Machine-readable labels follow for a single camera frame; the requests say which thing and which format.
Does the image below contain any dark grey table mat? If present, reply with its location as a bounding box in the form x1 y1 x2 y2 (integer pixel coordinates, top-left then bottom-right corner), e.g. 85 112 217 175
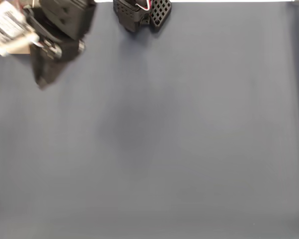
0 1 299 239

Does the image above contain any camera board on white mount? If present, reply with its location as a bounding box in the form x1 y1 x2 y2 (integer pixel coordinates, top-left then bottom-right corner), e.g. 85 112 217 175
0 0 40 57

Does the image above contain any white and red servo cable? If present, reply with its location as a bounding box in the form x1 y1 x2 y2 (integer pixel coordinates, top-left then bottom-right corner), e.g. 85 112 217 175
136 0 153 12

